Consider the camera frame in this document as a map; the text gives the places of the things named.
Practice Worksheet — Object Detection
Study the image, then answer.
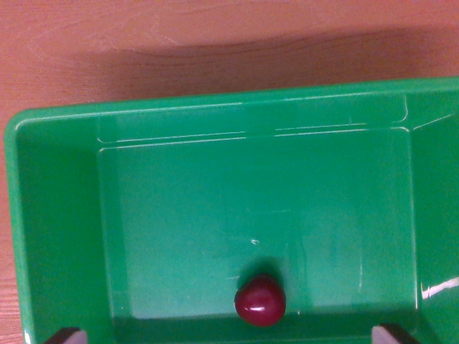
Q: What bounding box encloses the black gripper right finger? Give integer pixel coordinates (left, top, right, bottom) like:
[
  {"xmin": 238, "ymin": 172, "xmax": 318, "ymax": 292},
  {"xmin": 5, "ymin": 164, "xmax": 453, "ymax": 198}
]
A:
[{"xmin": 371, "ymin": 323, "xmax": 421, "ymax": 344}]

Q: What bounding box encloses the green plastic bin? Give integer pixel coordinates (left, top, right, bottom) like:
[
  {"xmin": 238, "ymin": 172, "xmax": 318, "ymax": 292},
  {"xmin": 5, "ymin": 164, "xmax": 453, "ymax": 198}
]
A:
[{"xmin": 4, "ymin": 77, "xmax": 459, "ymax": 344}]

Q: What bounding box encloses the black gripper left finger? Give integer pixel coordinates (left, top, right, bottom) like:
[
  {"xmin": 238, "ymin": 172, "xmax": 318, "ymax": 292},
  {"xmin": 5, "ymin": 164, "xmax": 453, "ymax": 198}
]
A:
[{"xmin": 43, "ymin": 327, "xmax": 88, "ymax": 344}]

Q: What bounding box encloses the dark red round fruit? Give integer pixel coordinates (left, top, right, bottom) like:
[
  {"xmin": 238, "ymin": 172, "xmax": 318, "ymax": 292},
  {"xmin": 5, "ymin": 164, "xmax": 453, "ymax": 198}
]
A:
[{"xmin": 234, "ymin": 274, "xmax": 287, "ymax": 328}]

